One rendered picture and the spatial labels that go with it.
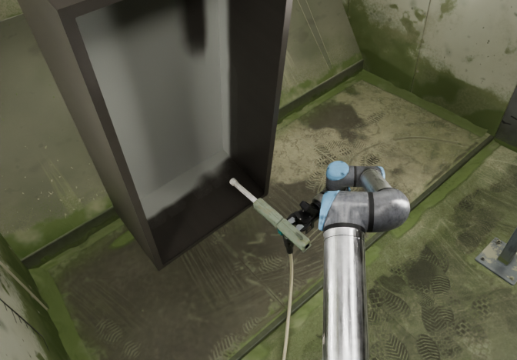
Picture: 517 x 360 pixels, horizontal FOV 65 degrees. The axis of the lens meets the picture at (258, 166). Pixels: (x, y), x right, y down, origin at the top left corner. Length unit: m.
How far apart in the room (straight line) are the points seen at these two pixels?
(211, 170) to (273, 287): 0.66
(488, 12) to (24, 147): 2.64
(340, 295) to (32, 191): 1.82
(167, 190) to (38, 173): 0.79
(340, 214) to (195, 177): 1.00
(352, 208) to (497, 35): 1.84
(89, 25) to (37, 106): 1.21
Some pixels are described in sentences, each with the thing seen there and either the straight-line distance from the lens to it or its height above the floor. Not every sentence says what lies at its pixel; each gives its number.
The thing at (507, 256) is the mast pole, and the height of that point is 0.08.
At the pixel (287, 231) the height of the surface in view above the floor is 0.56.
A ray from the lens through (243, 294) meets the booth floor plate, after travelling 2.13.
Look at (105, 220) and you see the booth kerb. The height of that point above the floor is 0.10.
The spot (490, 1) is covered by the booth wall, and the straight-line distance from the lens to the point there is 2.75.
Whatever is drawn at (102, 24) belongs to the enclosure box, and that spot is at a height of 1.41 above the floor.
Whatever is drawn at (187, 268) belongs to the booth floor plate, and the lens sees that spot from 2.26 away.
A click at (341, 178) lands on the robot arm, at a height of 0.67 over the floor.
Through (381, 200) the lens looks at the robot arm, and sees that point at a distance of 1.18.
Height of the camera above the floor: 1.92
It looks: 45 degrees down
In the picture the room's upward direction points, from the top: 7 degrees counter-clockwise
